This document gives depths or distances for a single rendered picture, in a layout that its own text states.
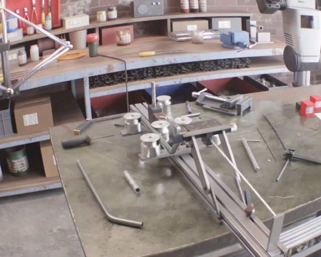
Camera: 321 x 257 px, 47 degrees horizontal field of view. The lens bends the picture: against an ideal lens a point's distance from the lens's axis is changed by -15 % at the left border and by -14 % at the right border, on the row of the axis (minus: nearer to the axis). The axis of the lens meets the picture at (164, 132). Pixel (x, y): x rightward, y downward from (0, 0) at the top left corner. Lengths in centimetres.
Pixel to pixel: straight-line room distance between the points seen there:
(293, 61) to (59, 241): 166
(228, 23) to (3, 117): 197
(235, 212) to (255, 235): 10
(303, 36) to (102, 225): 160
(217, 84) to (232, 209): 246
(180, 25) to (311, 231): 197
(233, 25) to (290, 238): 205
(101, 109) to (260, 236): 234
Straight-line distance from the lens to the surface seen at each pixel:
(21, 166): 278
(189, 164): 108
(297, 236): 192
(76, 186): 108
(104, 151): 125
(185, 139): 95
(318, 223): 202
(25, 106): 255
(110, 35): 305
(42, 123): 256
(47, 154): 266
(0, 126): 256
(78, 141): 128
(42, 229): 244
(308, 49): 223
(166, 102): 149
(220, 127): 96
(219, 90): 332
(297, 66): 222
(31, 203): 271
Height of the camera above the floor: 143
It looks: 24 degrees down
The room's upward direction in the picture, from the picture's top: 2 degrees counter-clockwise
